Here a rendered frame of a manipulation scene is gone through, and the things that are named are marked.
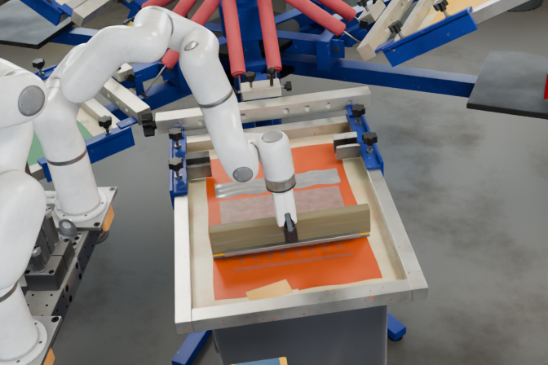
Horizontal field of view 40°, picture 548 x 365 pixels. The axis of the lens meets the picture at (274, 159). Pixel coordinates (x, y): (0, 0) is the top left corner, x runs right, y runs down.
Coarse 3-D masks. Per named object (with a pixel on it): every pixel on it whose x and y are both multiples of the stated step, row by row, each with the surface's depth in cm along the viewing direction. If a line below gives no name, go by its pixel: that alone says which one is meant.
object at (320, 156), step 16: (320, 144) 230; (304, 160) 224; (320, 160) 223; (336, 160) 222; (304, 192) 210; (320, 192) 210; (336, 192) 209; (352, 192) 209; (304, 208) 205; (320, 208) 204; (352, 240) 192; (368, 240) 192; (352, 256) 187; (368, 256) 187; (304, 272) 184; (320, 272) 183; (336, 272) 183; (352, 272) 182; (368, 272) 182; (304, 288) 179
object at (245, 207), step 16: (224, 176) 220; (256, 176) 219; (208, 192) 214; (208, 208) 208; (224, 208) 208; (240, 208) 207; (256, 208) 206; (272, 208) 206; (208, 224) 202; (224, 272) 186; (240, 272) 186; (256, 272) 185; (272, 272) 185; (288, 272) 184; (224, 288) 181; (240, 288) 181
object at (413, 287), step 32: (256, 128) 234; (288, 128) 232; (320, 128) 233; (384, 192) 202; (384, 224) 195; (352, 288) 173; (384, 288) 172; (416, 288) 171; (192, 320) 169; (224, 320) 170; (256, 320) 171
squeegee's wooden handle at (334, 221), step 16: (336, 208) 188; (352, 208) 187; (368, 208) 187; (224, 224) 186; (240, 224) 185; (256, 224) 185; (272, 224) 185; (304, 224) 186; (320, 224) 187; (336, 224) 188; (352, 224) 188; (368, 224) 189; (224, 240) 186; (240, 240) 187; (256, 240) 187; (272, 240) 188
